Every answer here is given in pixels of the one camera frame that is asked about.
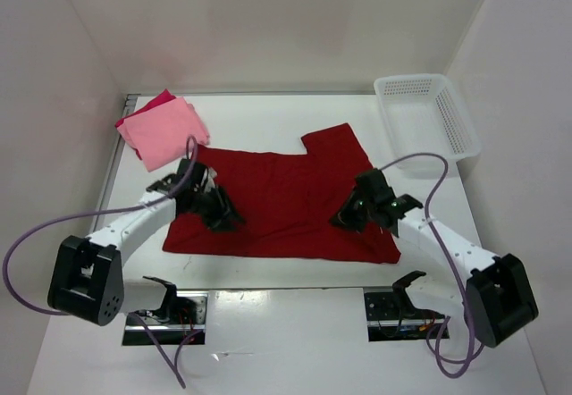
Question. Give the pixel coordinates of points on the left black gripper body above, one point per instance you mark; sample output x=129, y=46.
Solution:
x=201, y=204

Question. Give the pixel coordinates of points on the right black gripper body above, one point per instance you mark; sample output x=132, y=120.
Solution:
x=371, y=217

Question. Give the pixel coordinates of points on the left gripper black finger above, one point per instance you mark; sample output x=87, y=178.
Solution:
x=228, y=209
x=223, y=225

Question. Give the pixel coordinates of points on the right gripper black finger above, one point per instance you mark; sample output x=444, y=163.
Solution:
x=351, y=210
x=358, y=226

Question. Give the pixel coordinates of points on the dark red t shirt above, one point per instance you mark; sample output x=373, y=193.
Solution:
x=287, y=202

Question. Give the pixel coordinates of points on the light pink t shirt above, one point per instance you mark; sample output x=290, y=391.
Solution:
x=159, y=136

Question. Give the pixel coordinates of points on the magenta t shirt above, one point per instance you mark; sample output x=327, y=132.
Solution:
x=164, y=97

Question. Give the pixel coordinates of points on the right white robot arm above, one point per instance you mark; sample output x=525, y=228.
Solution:
x=495, y=290

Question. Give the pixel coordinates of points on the white plastic laundry basket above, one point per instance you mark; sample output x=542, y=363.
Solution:
x=424, y=113

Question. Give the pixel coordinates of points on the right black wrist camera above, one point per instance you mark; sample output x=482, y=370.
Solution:
x=373, y=187

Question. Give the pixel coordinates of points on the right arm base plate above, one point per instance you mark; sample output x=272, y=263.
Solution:
x=387, y=322

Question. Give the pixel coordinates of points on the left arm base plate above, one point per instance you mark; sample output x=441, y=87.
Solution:
x=186, y=322

